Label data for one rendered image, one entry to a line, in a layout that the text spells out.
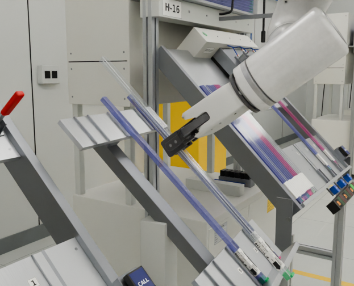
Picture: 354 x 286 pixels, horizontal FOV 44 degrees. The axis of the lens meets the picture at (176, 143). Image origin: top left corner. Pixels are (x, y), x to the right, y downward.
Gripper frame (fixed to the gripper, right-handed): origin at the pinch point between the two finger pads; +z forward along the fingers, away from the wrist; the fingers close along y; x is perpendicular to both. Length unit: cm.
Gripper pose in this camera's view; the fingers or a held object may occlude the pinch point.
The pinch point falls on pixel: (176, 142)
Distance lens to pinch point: 77.9
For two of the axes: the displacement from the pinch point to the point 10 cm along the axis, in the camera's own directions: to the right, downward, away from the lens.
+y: -4.3, 1.4, -8.9
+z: -7.3, 5.3, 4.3
